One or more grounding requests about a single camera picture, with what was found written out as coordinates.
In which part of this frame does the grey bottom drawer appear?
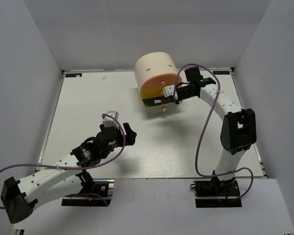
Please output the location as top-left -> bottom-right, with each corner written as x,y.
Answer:
142,96 -> 178,114

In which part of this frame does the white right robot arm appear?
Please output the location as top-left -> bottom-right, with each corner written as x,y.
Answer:
163,63 -> 257,195

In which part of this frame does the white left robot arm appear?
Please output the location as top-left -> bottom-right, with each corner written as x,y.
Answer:
0,123 -> 137,224

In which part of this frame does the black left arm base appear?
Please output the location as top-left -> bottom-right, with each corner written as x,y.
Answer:
61,171 -> 114,207

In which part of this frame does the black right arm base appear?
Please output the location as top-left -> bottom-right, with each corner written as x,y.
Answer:
190,177 -> 242,208

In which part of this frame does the blue label sticker right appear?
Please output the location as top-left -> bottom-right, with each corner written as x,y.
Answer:
213,70 -> 230,75

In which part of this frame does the blue label sticker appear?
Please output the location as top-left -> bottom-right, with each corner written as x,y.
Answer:
213,70 -> 230,75
65,73 -> 82,78

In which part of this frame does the cream cylindrical drawer cabinet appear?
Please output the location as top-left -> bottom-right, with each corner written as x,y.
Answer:
133,50 -> 181,98

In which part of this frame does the blue label sticker left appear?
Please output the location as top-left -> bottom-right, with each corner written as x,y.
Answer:
65,73 -> 82,78

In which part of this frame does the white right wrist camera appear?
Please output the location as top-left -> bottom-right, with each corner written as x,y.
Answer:
163,85 -> 178,100

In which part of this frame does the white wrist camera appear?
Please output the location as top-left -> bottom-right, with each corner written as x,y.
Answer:
102,111 -> 119,129
163,85 -> 178,100

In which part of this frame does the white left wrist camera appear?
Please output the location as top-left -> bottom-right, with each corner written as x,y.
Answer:
102,111 -> 119,129

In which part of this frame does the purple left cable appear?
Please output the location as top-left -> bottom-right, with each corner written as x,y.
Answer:
0,113 -> 126,209

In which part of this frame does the purple cable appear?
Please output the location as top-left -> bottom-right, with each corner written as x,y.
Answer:
0,113 -> 126,209
173,63 -> 254,201

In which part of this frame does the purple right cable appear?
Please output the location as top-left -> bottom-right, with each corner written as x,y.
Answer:
173,63 -> 254,201

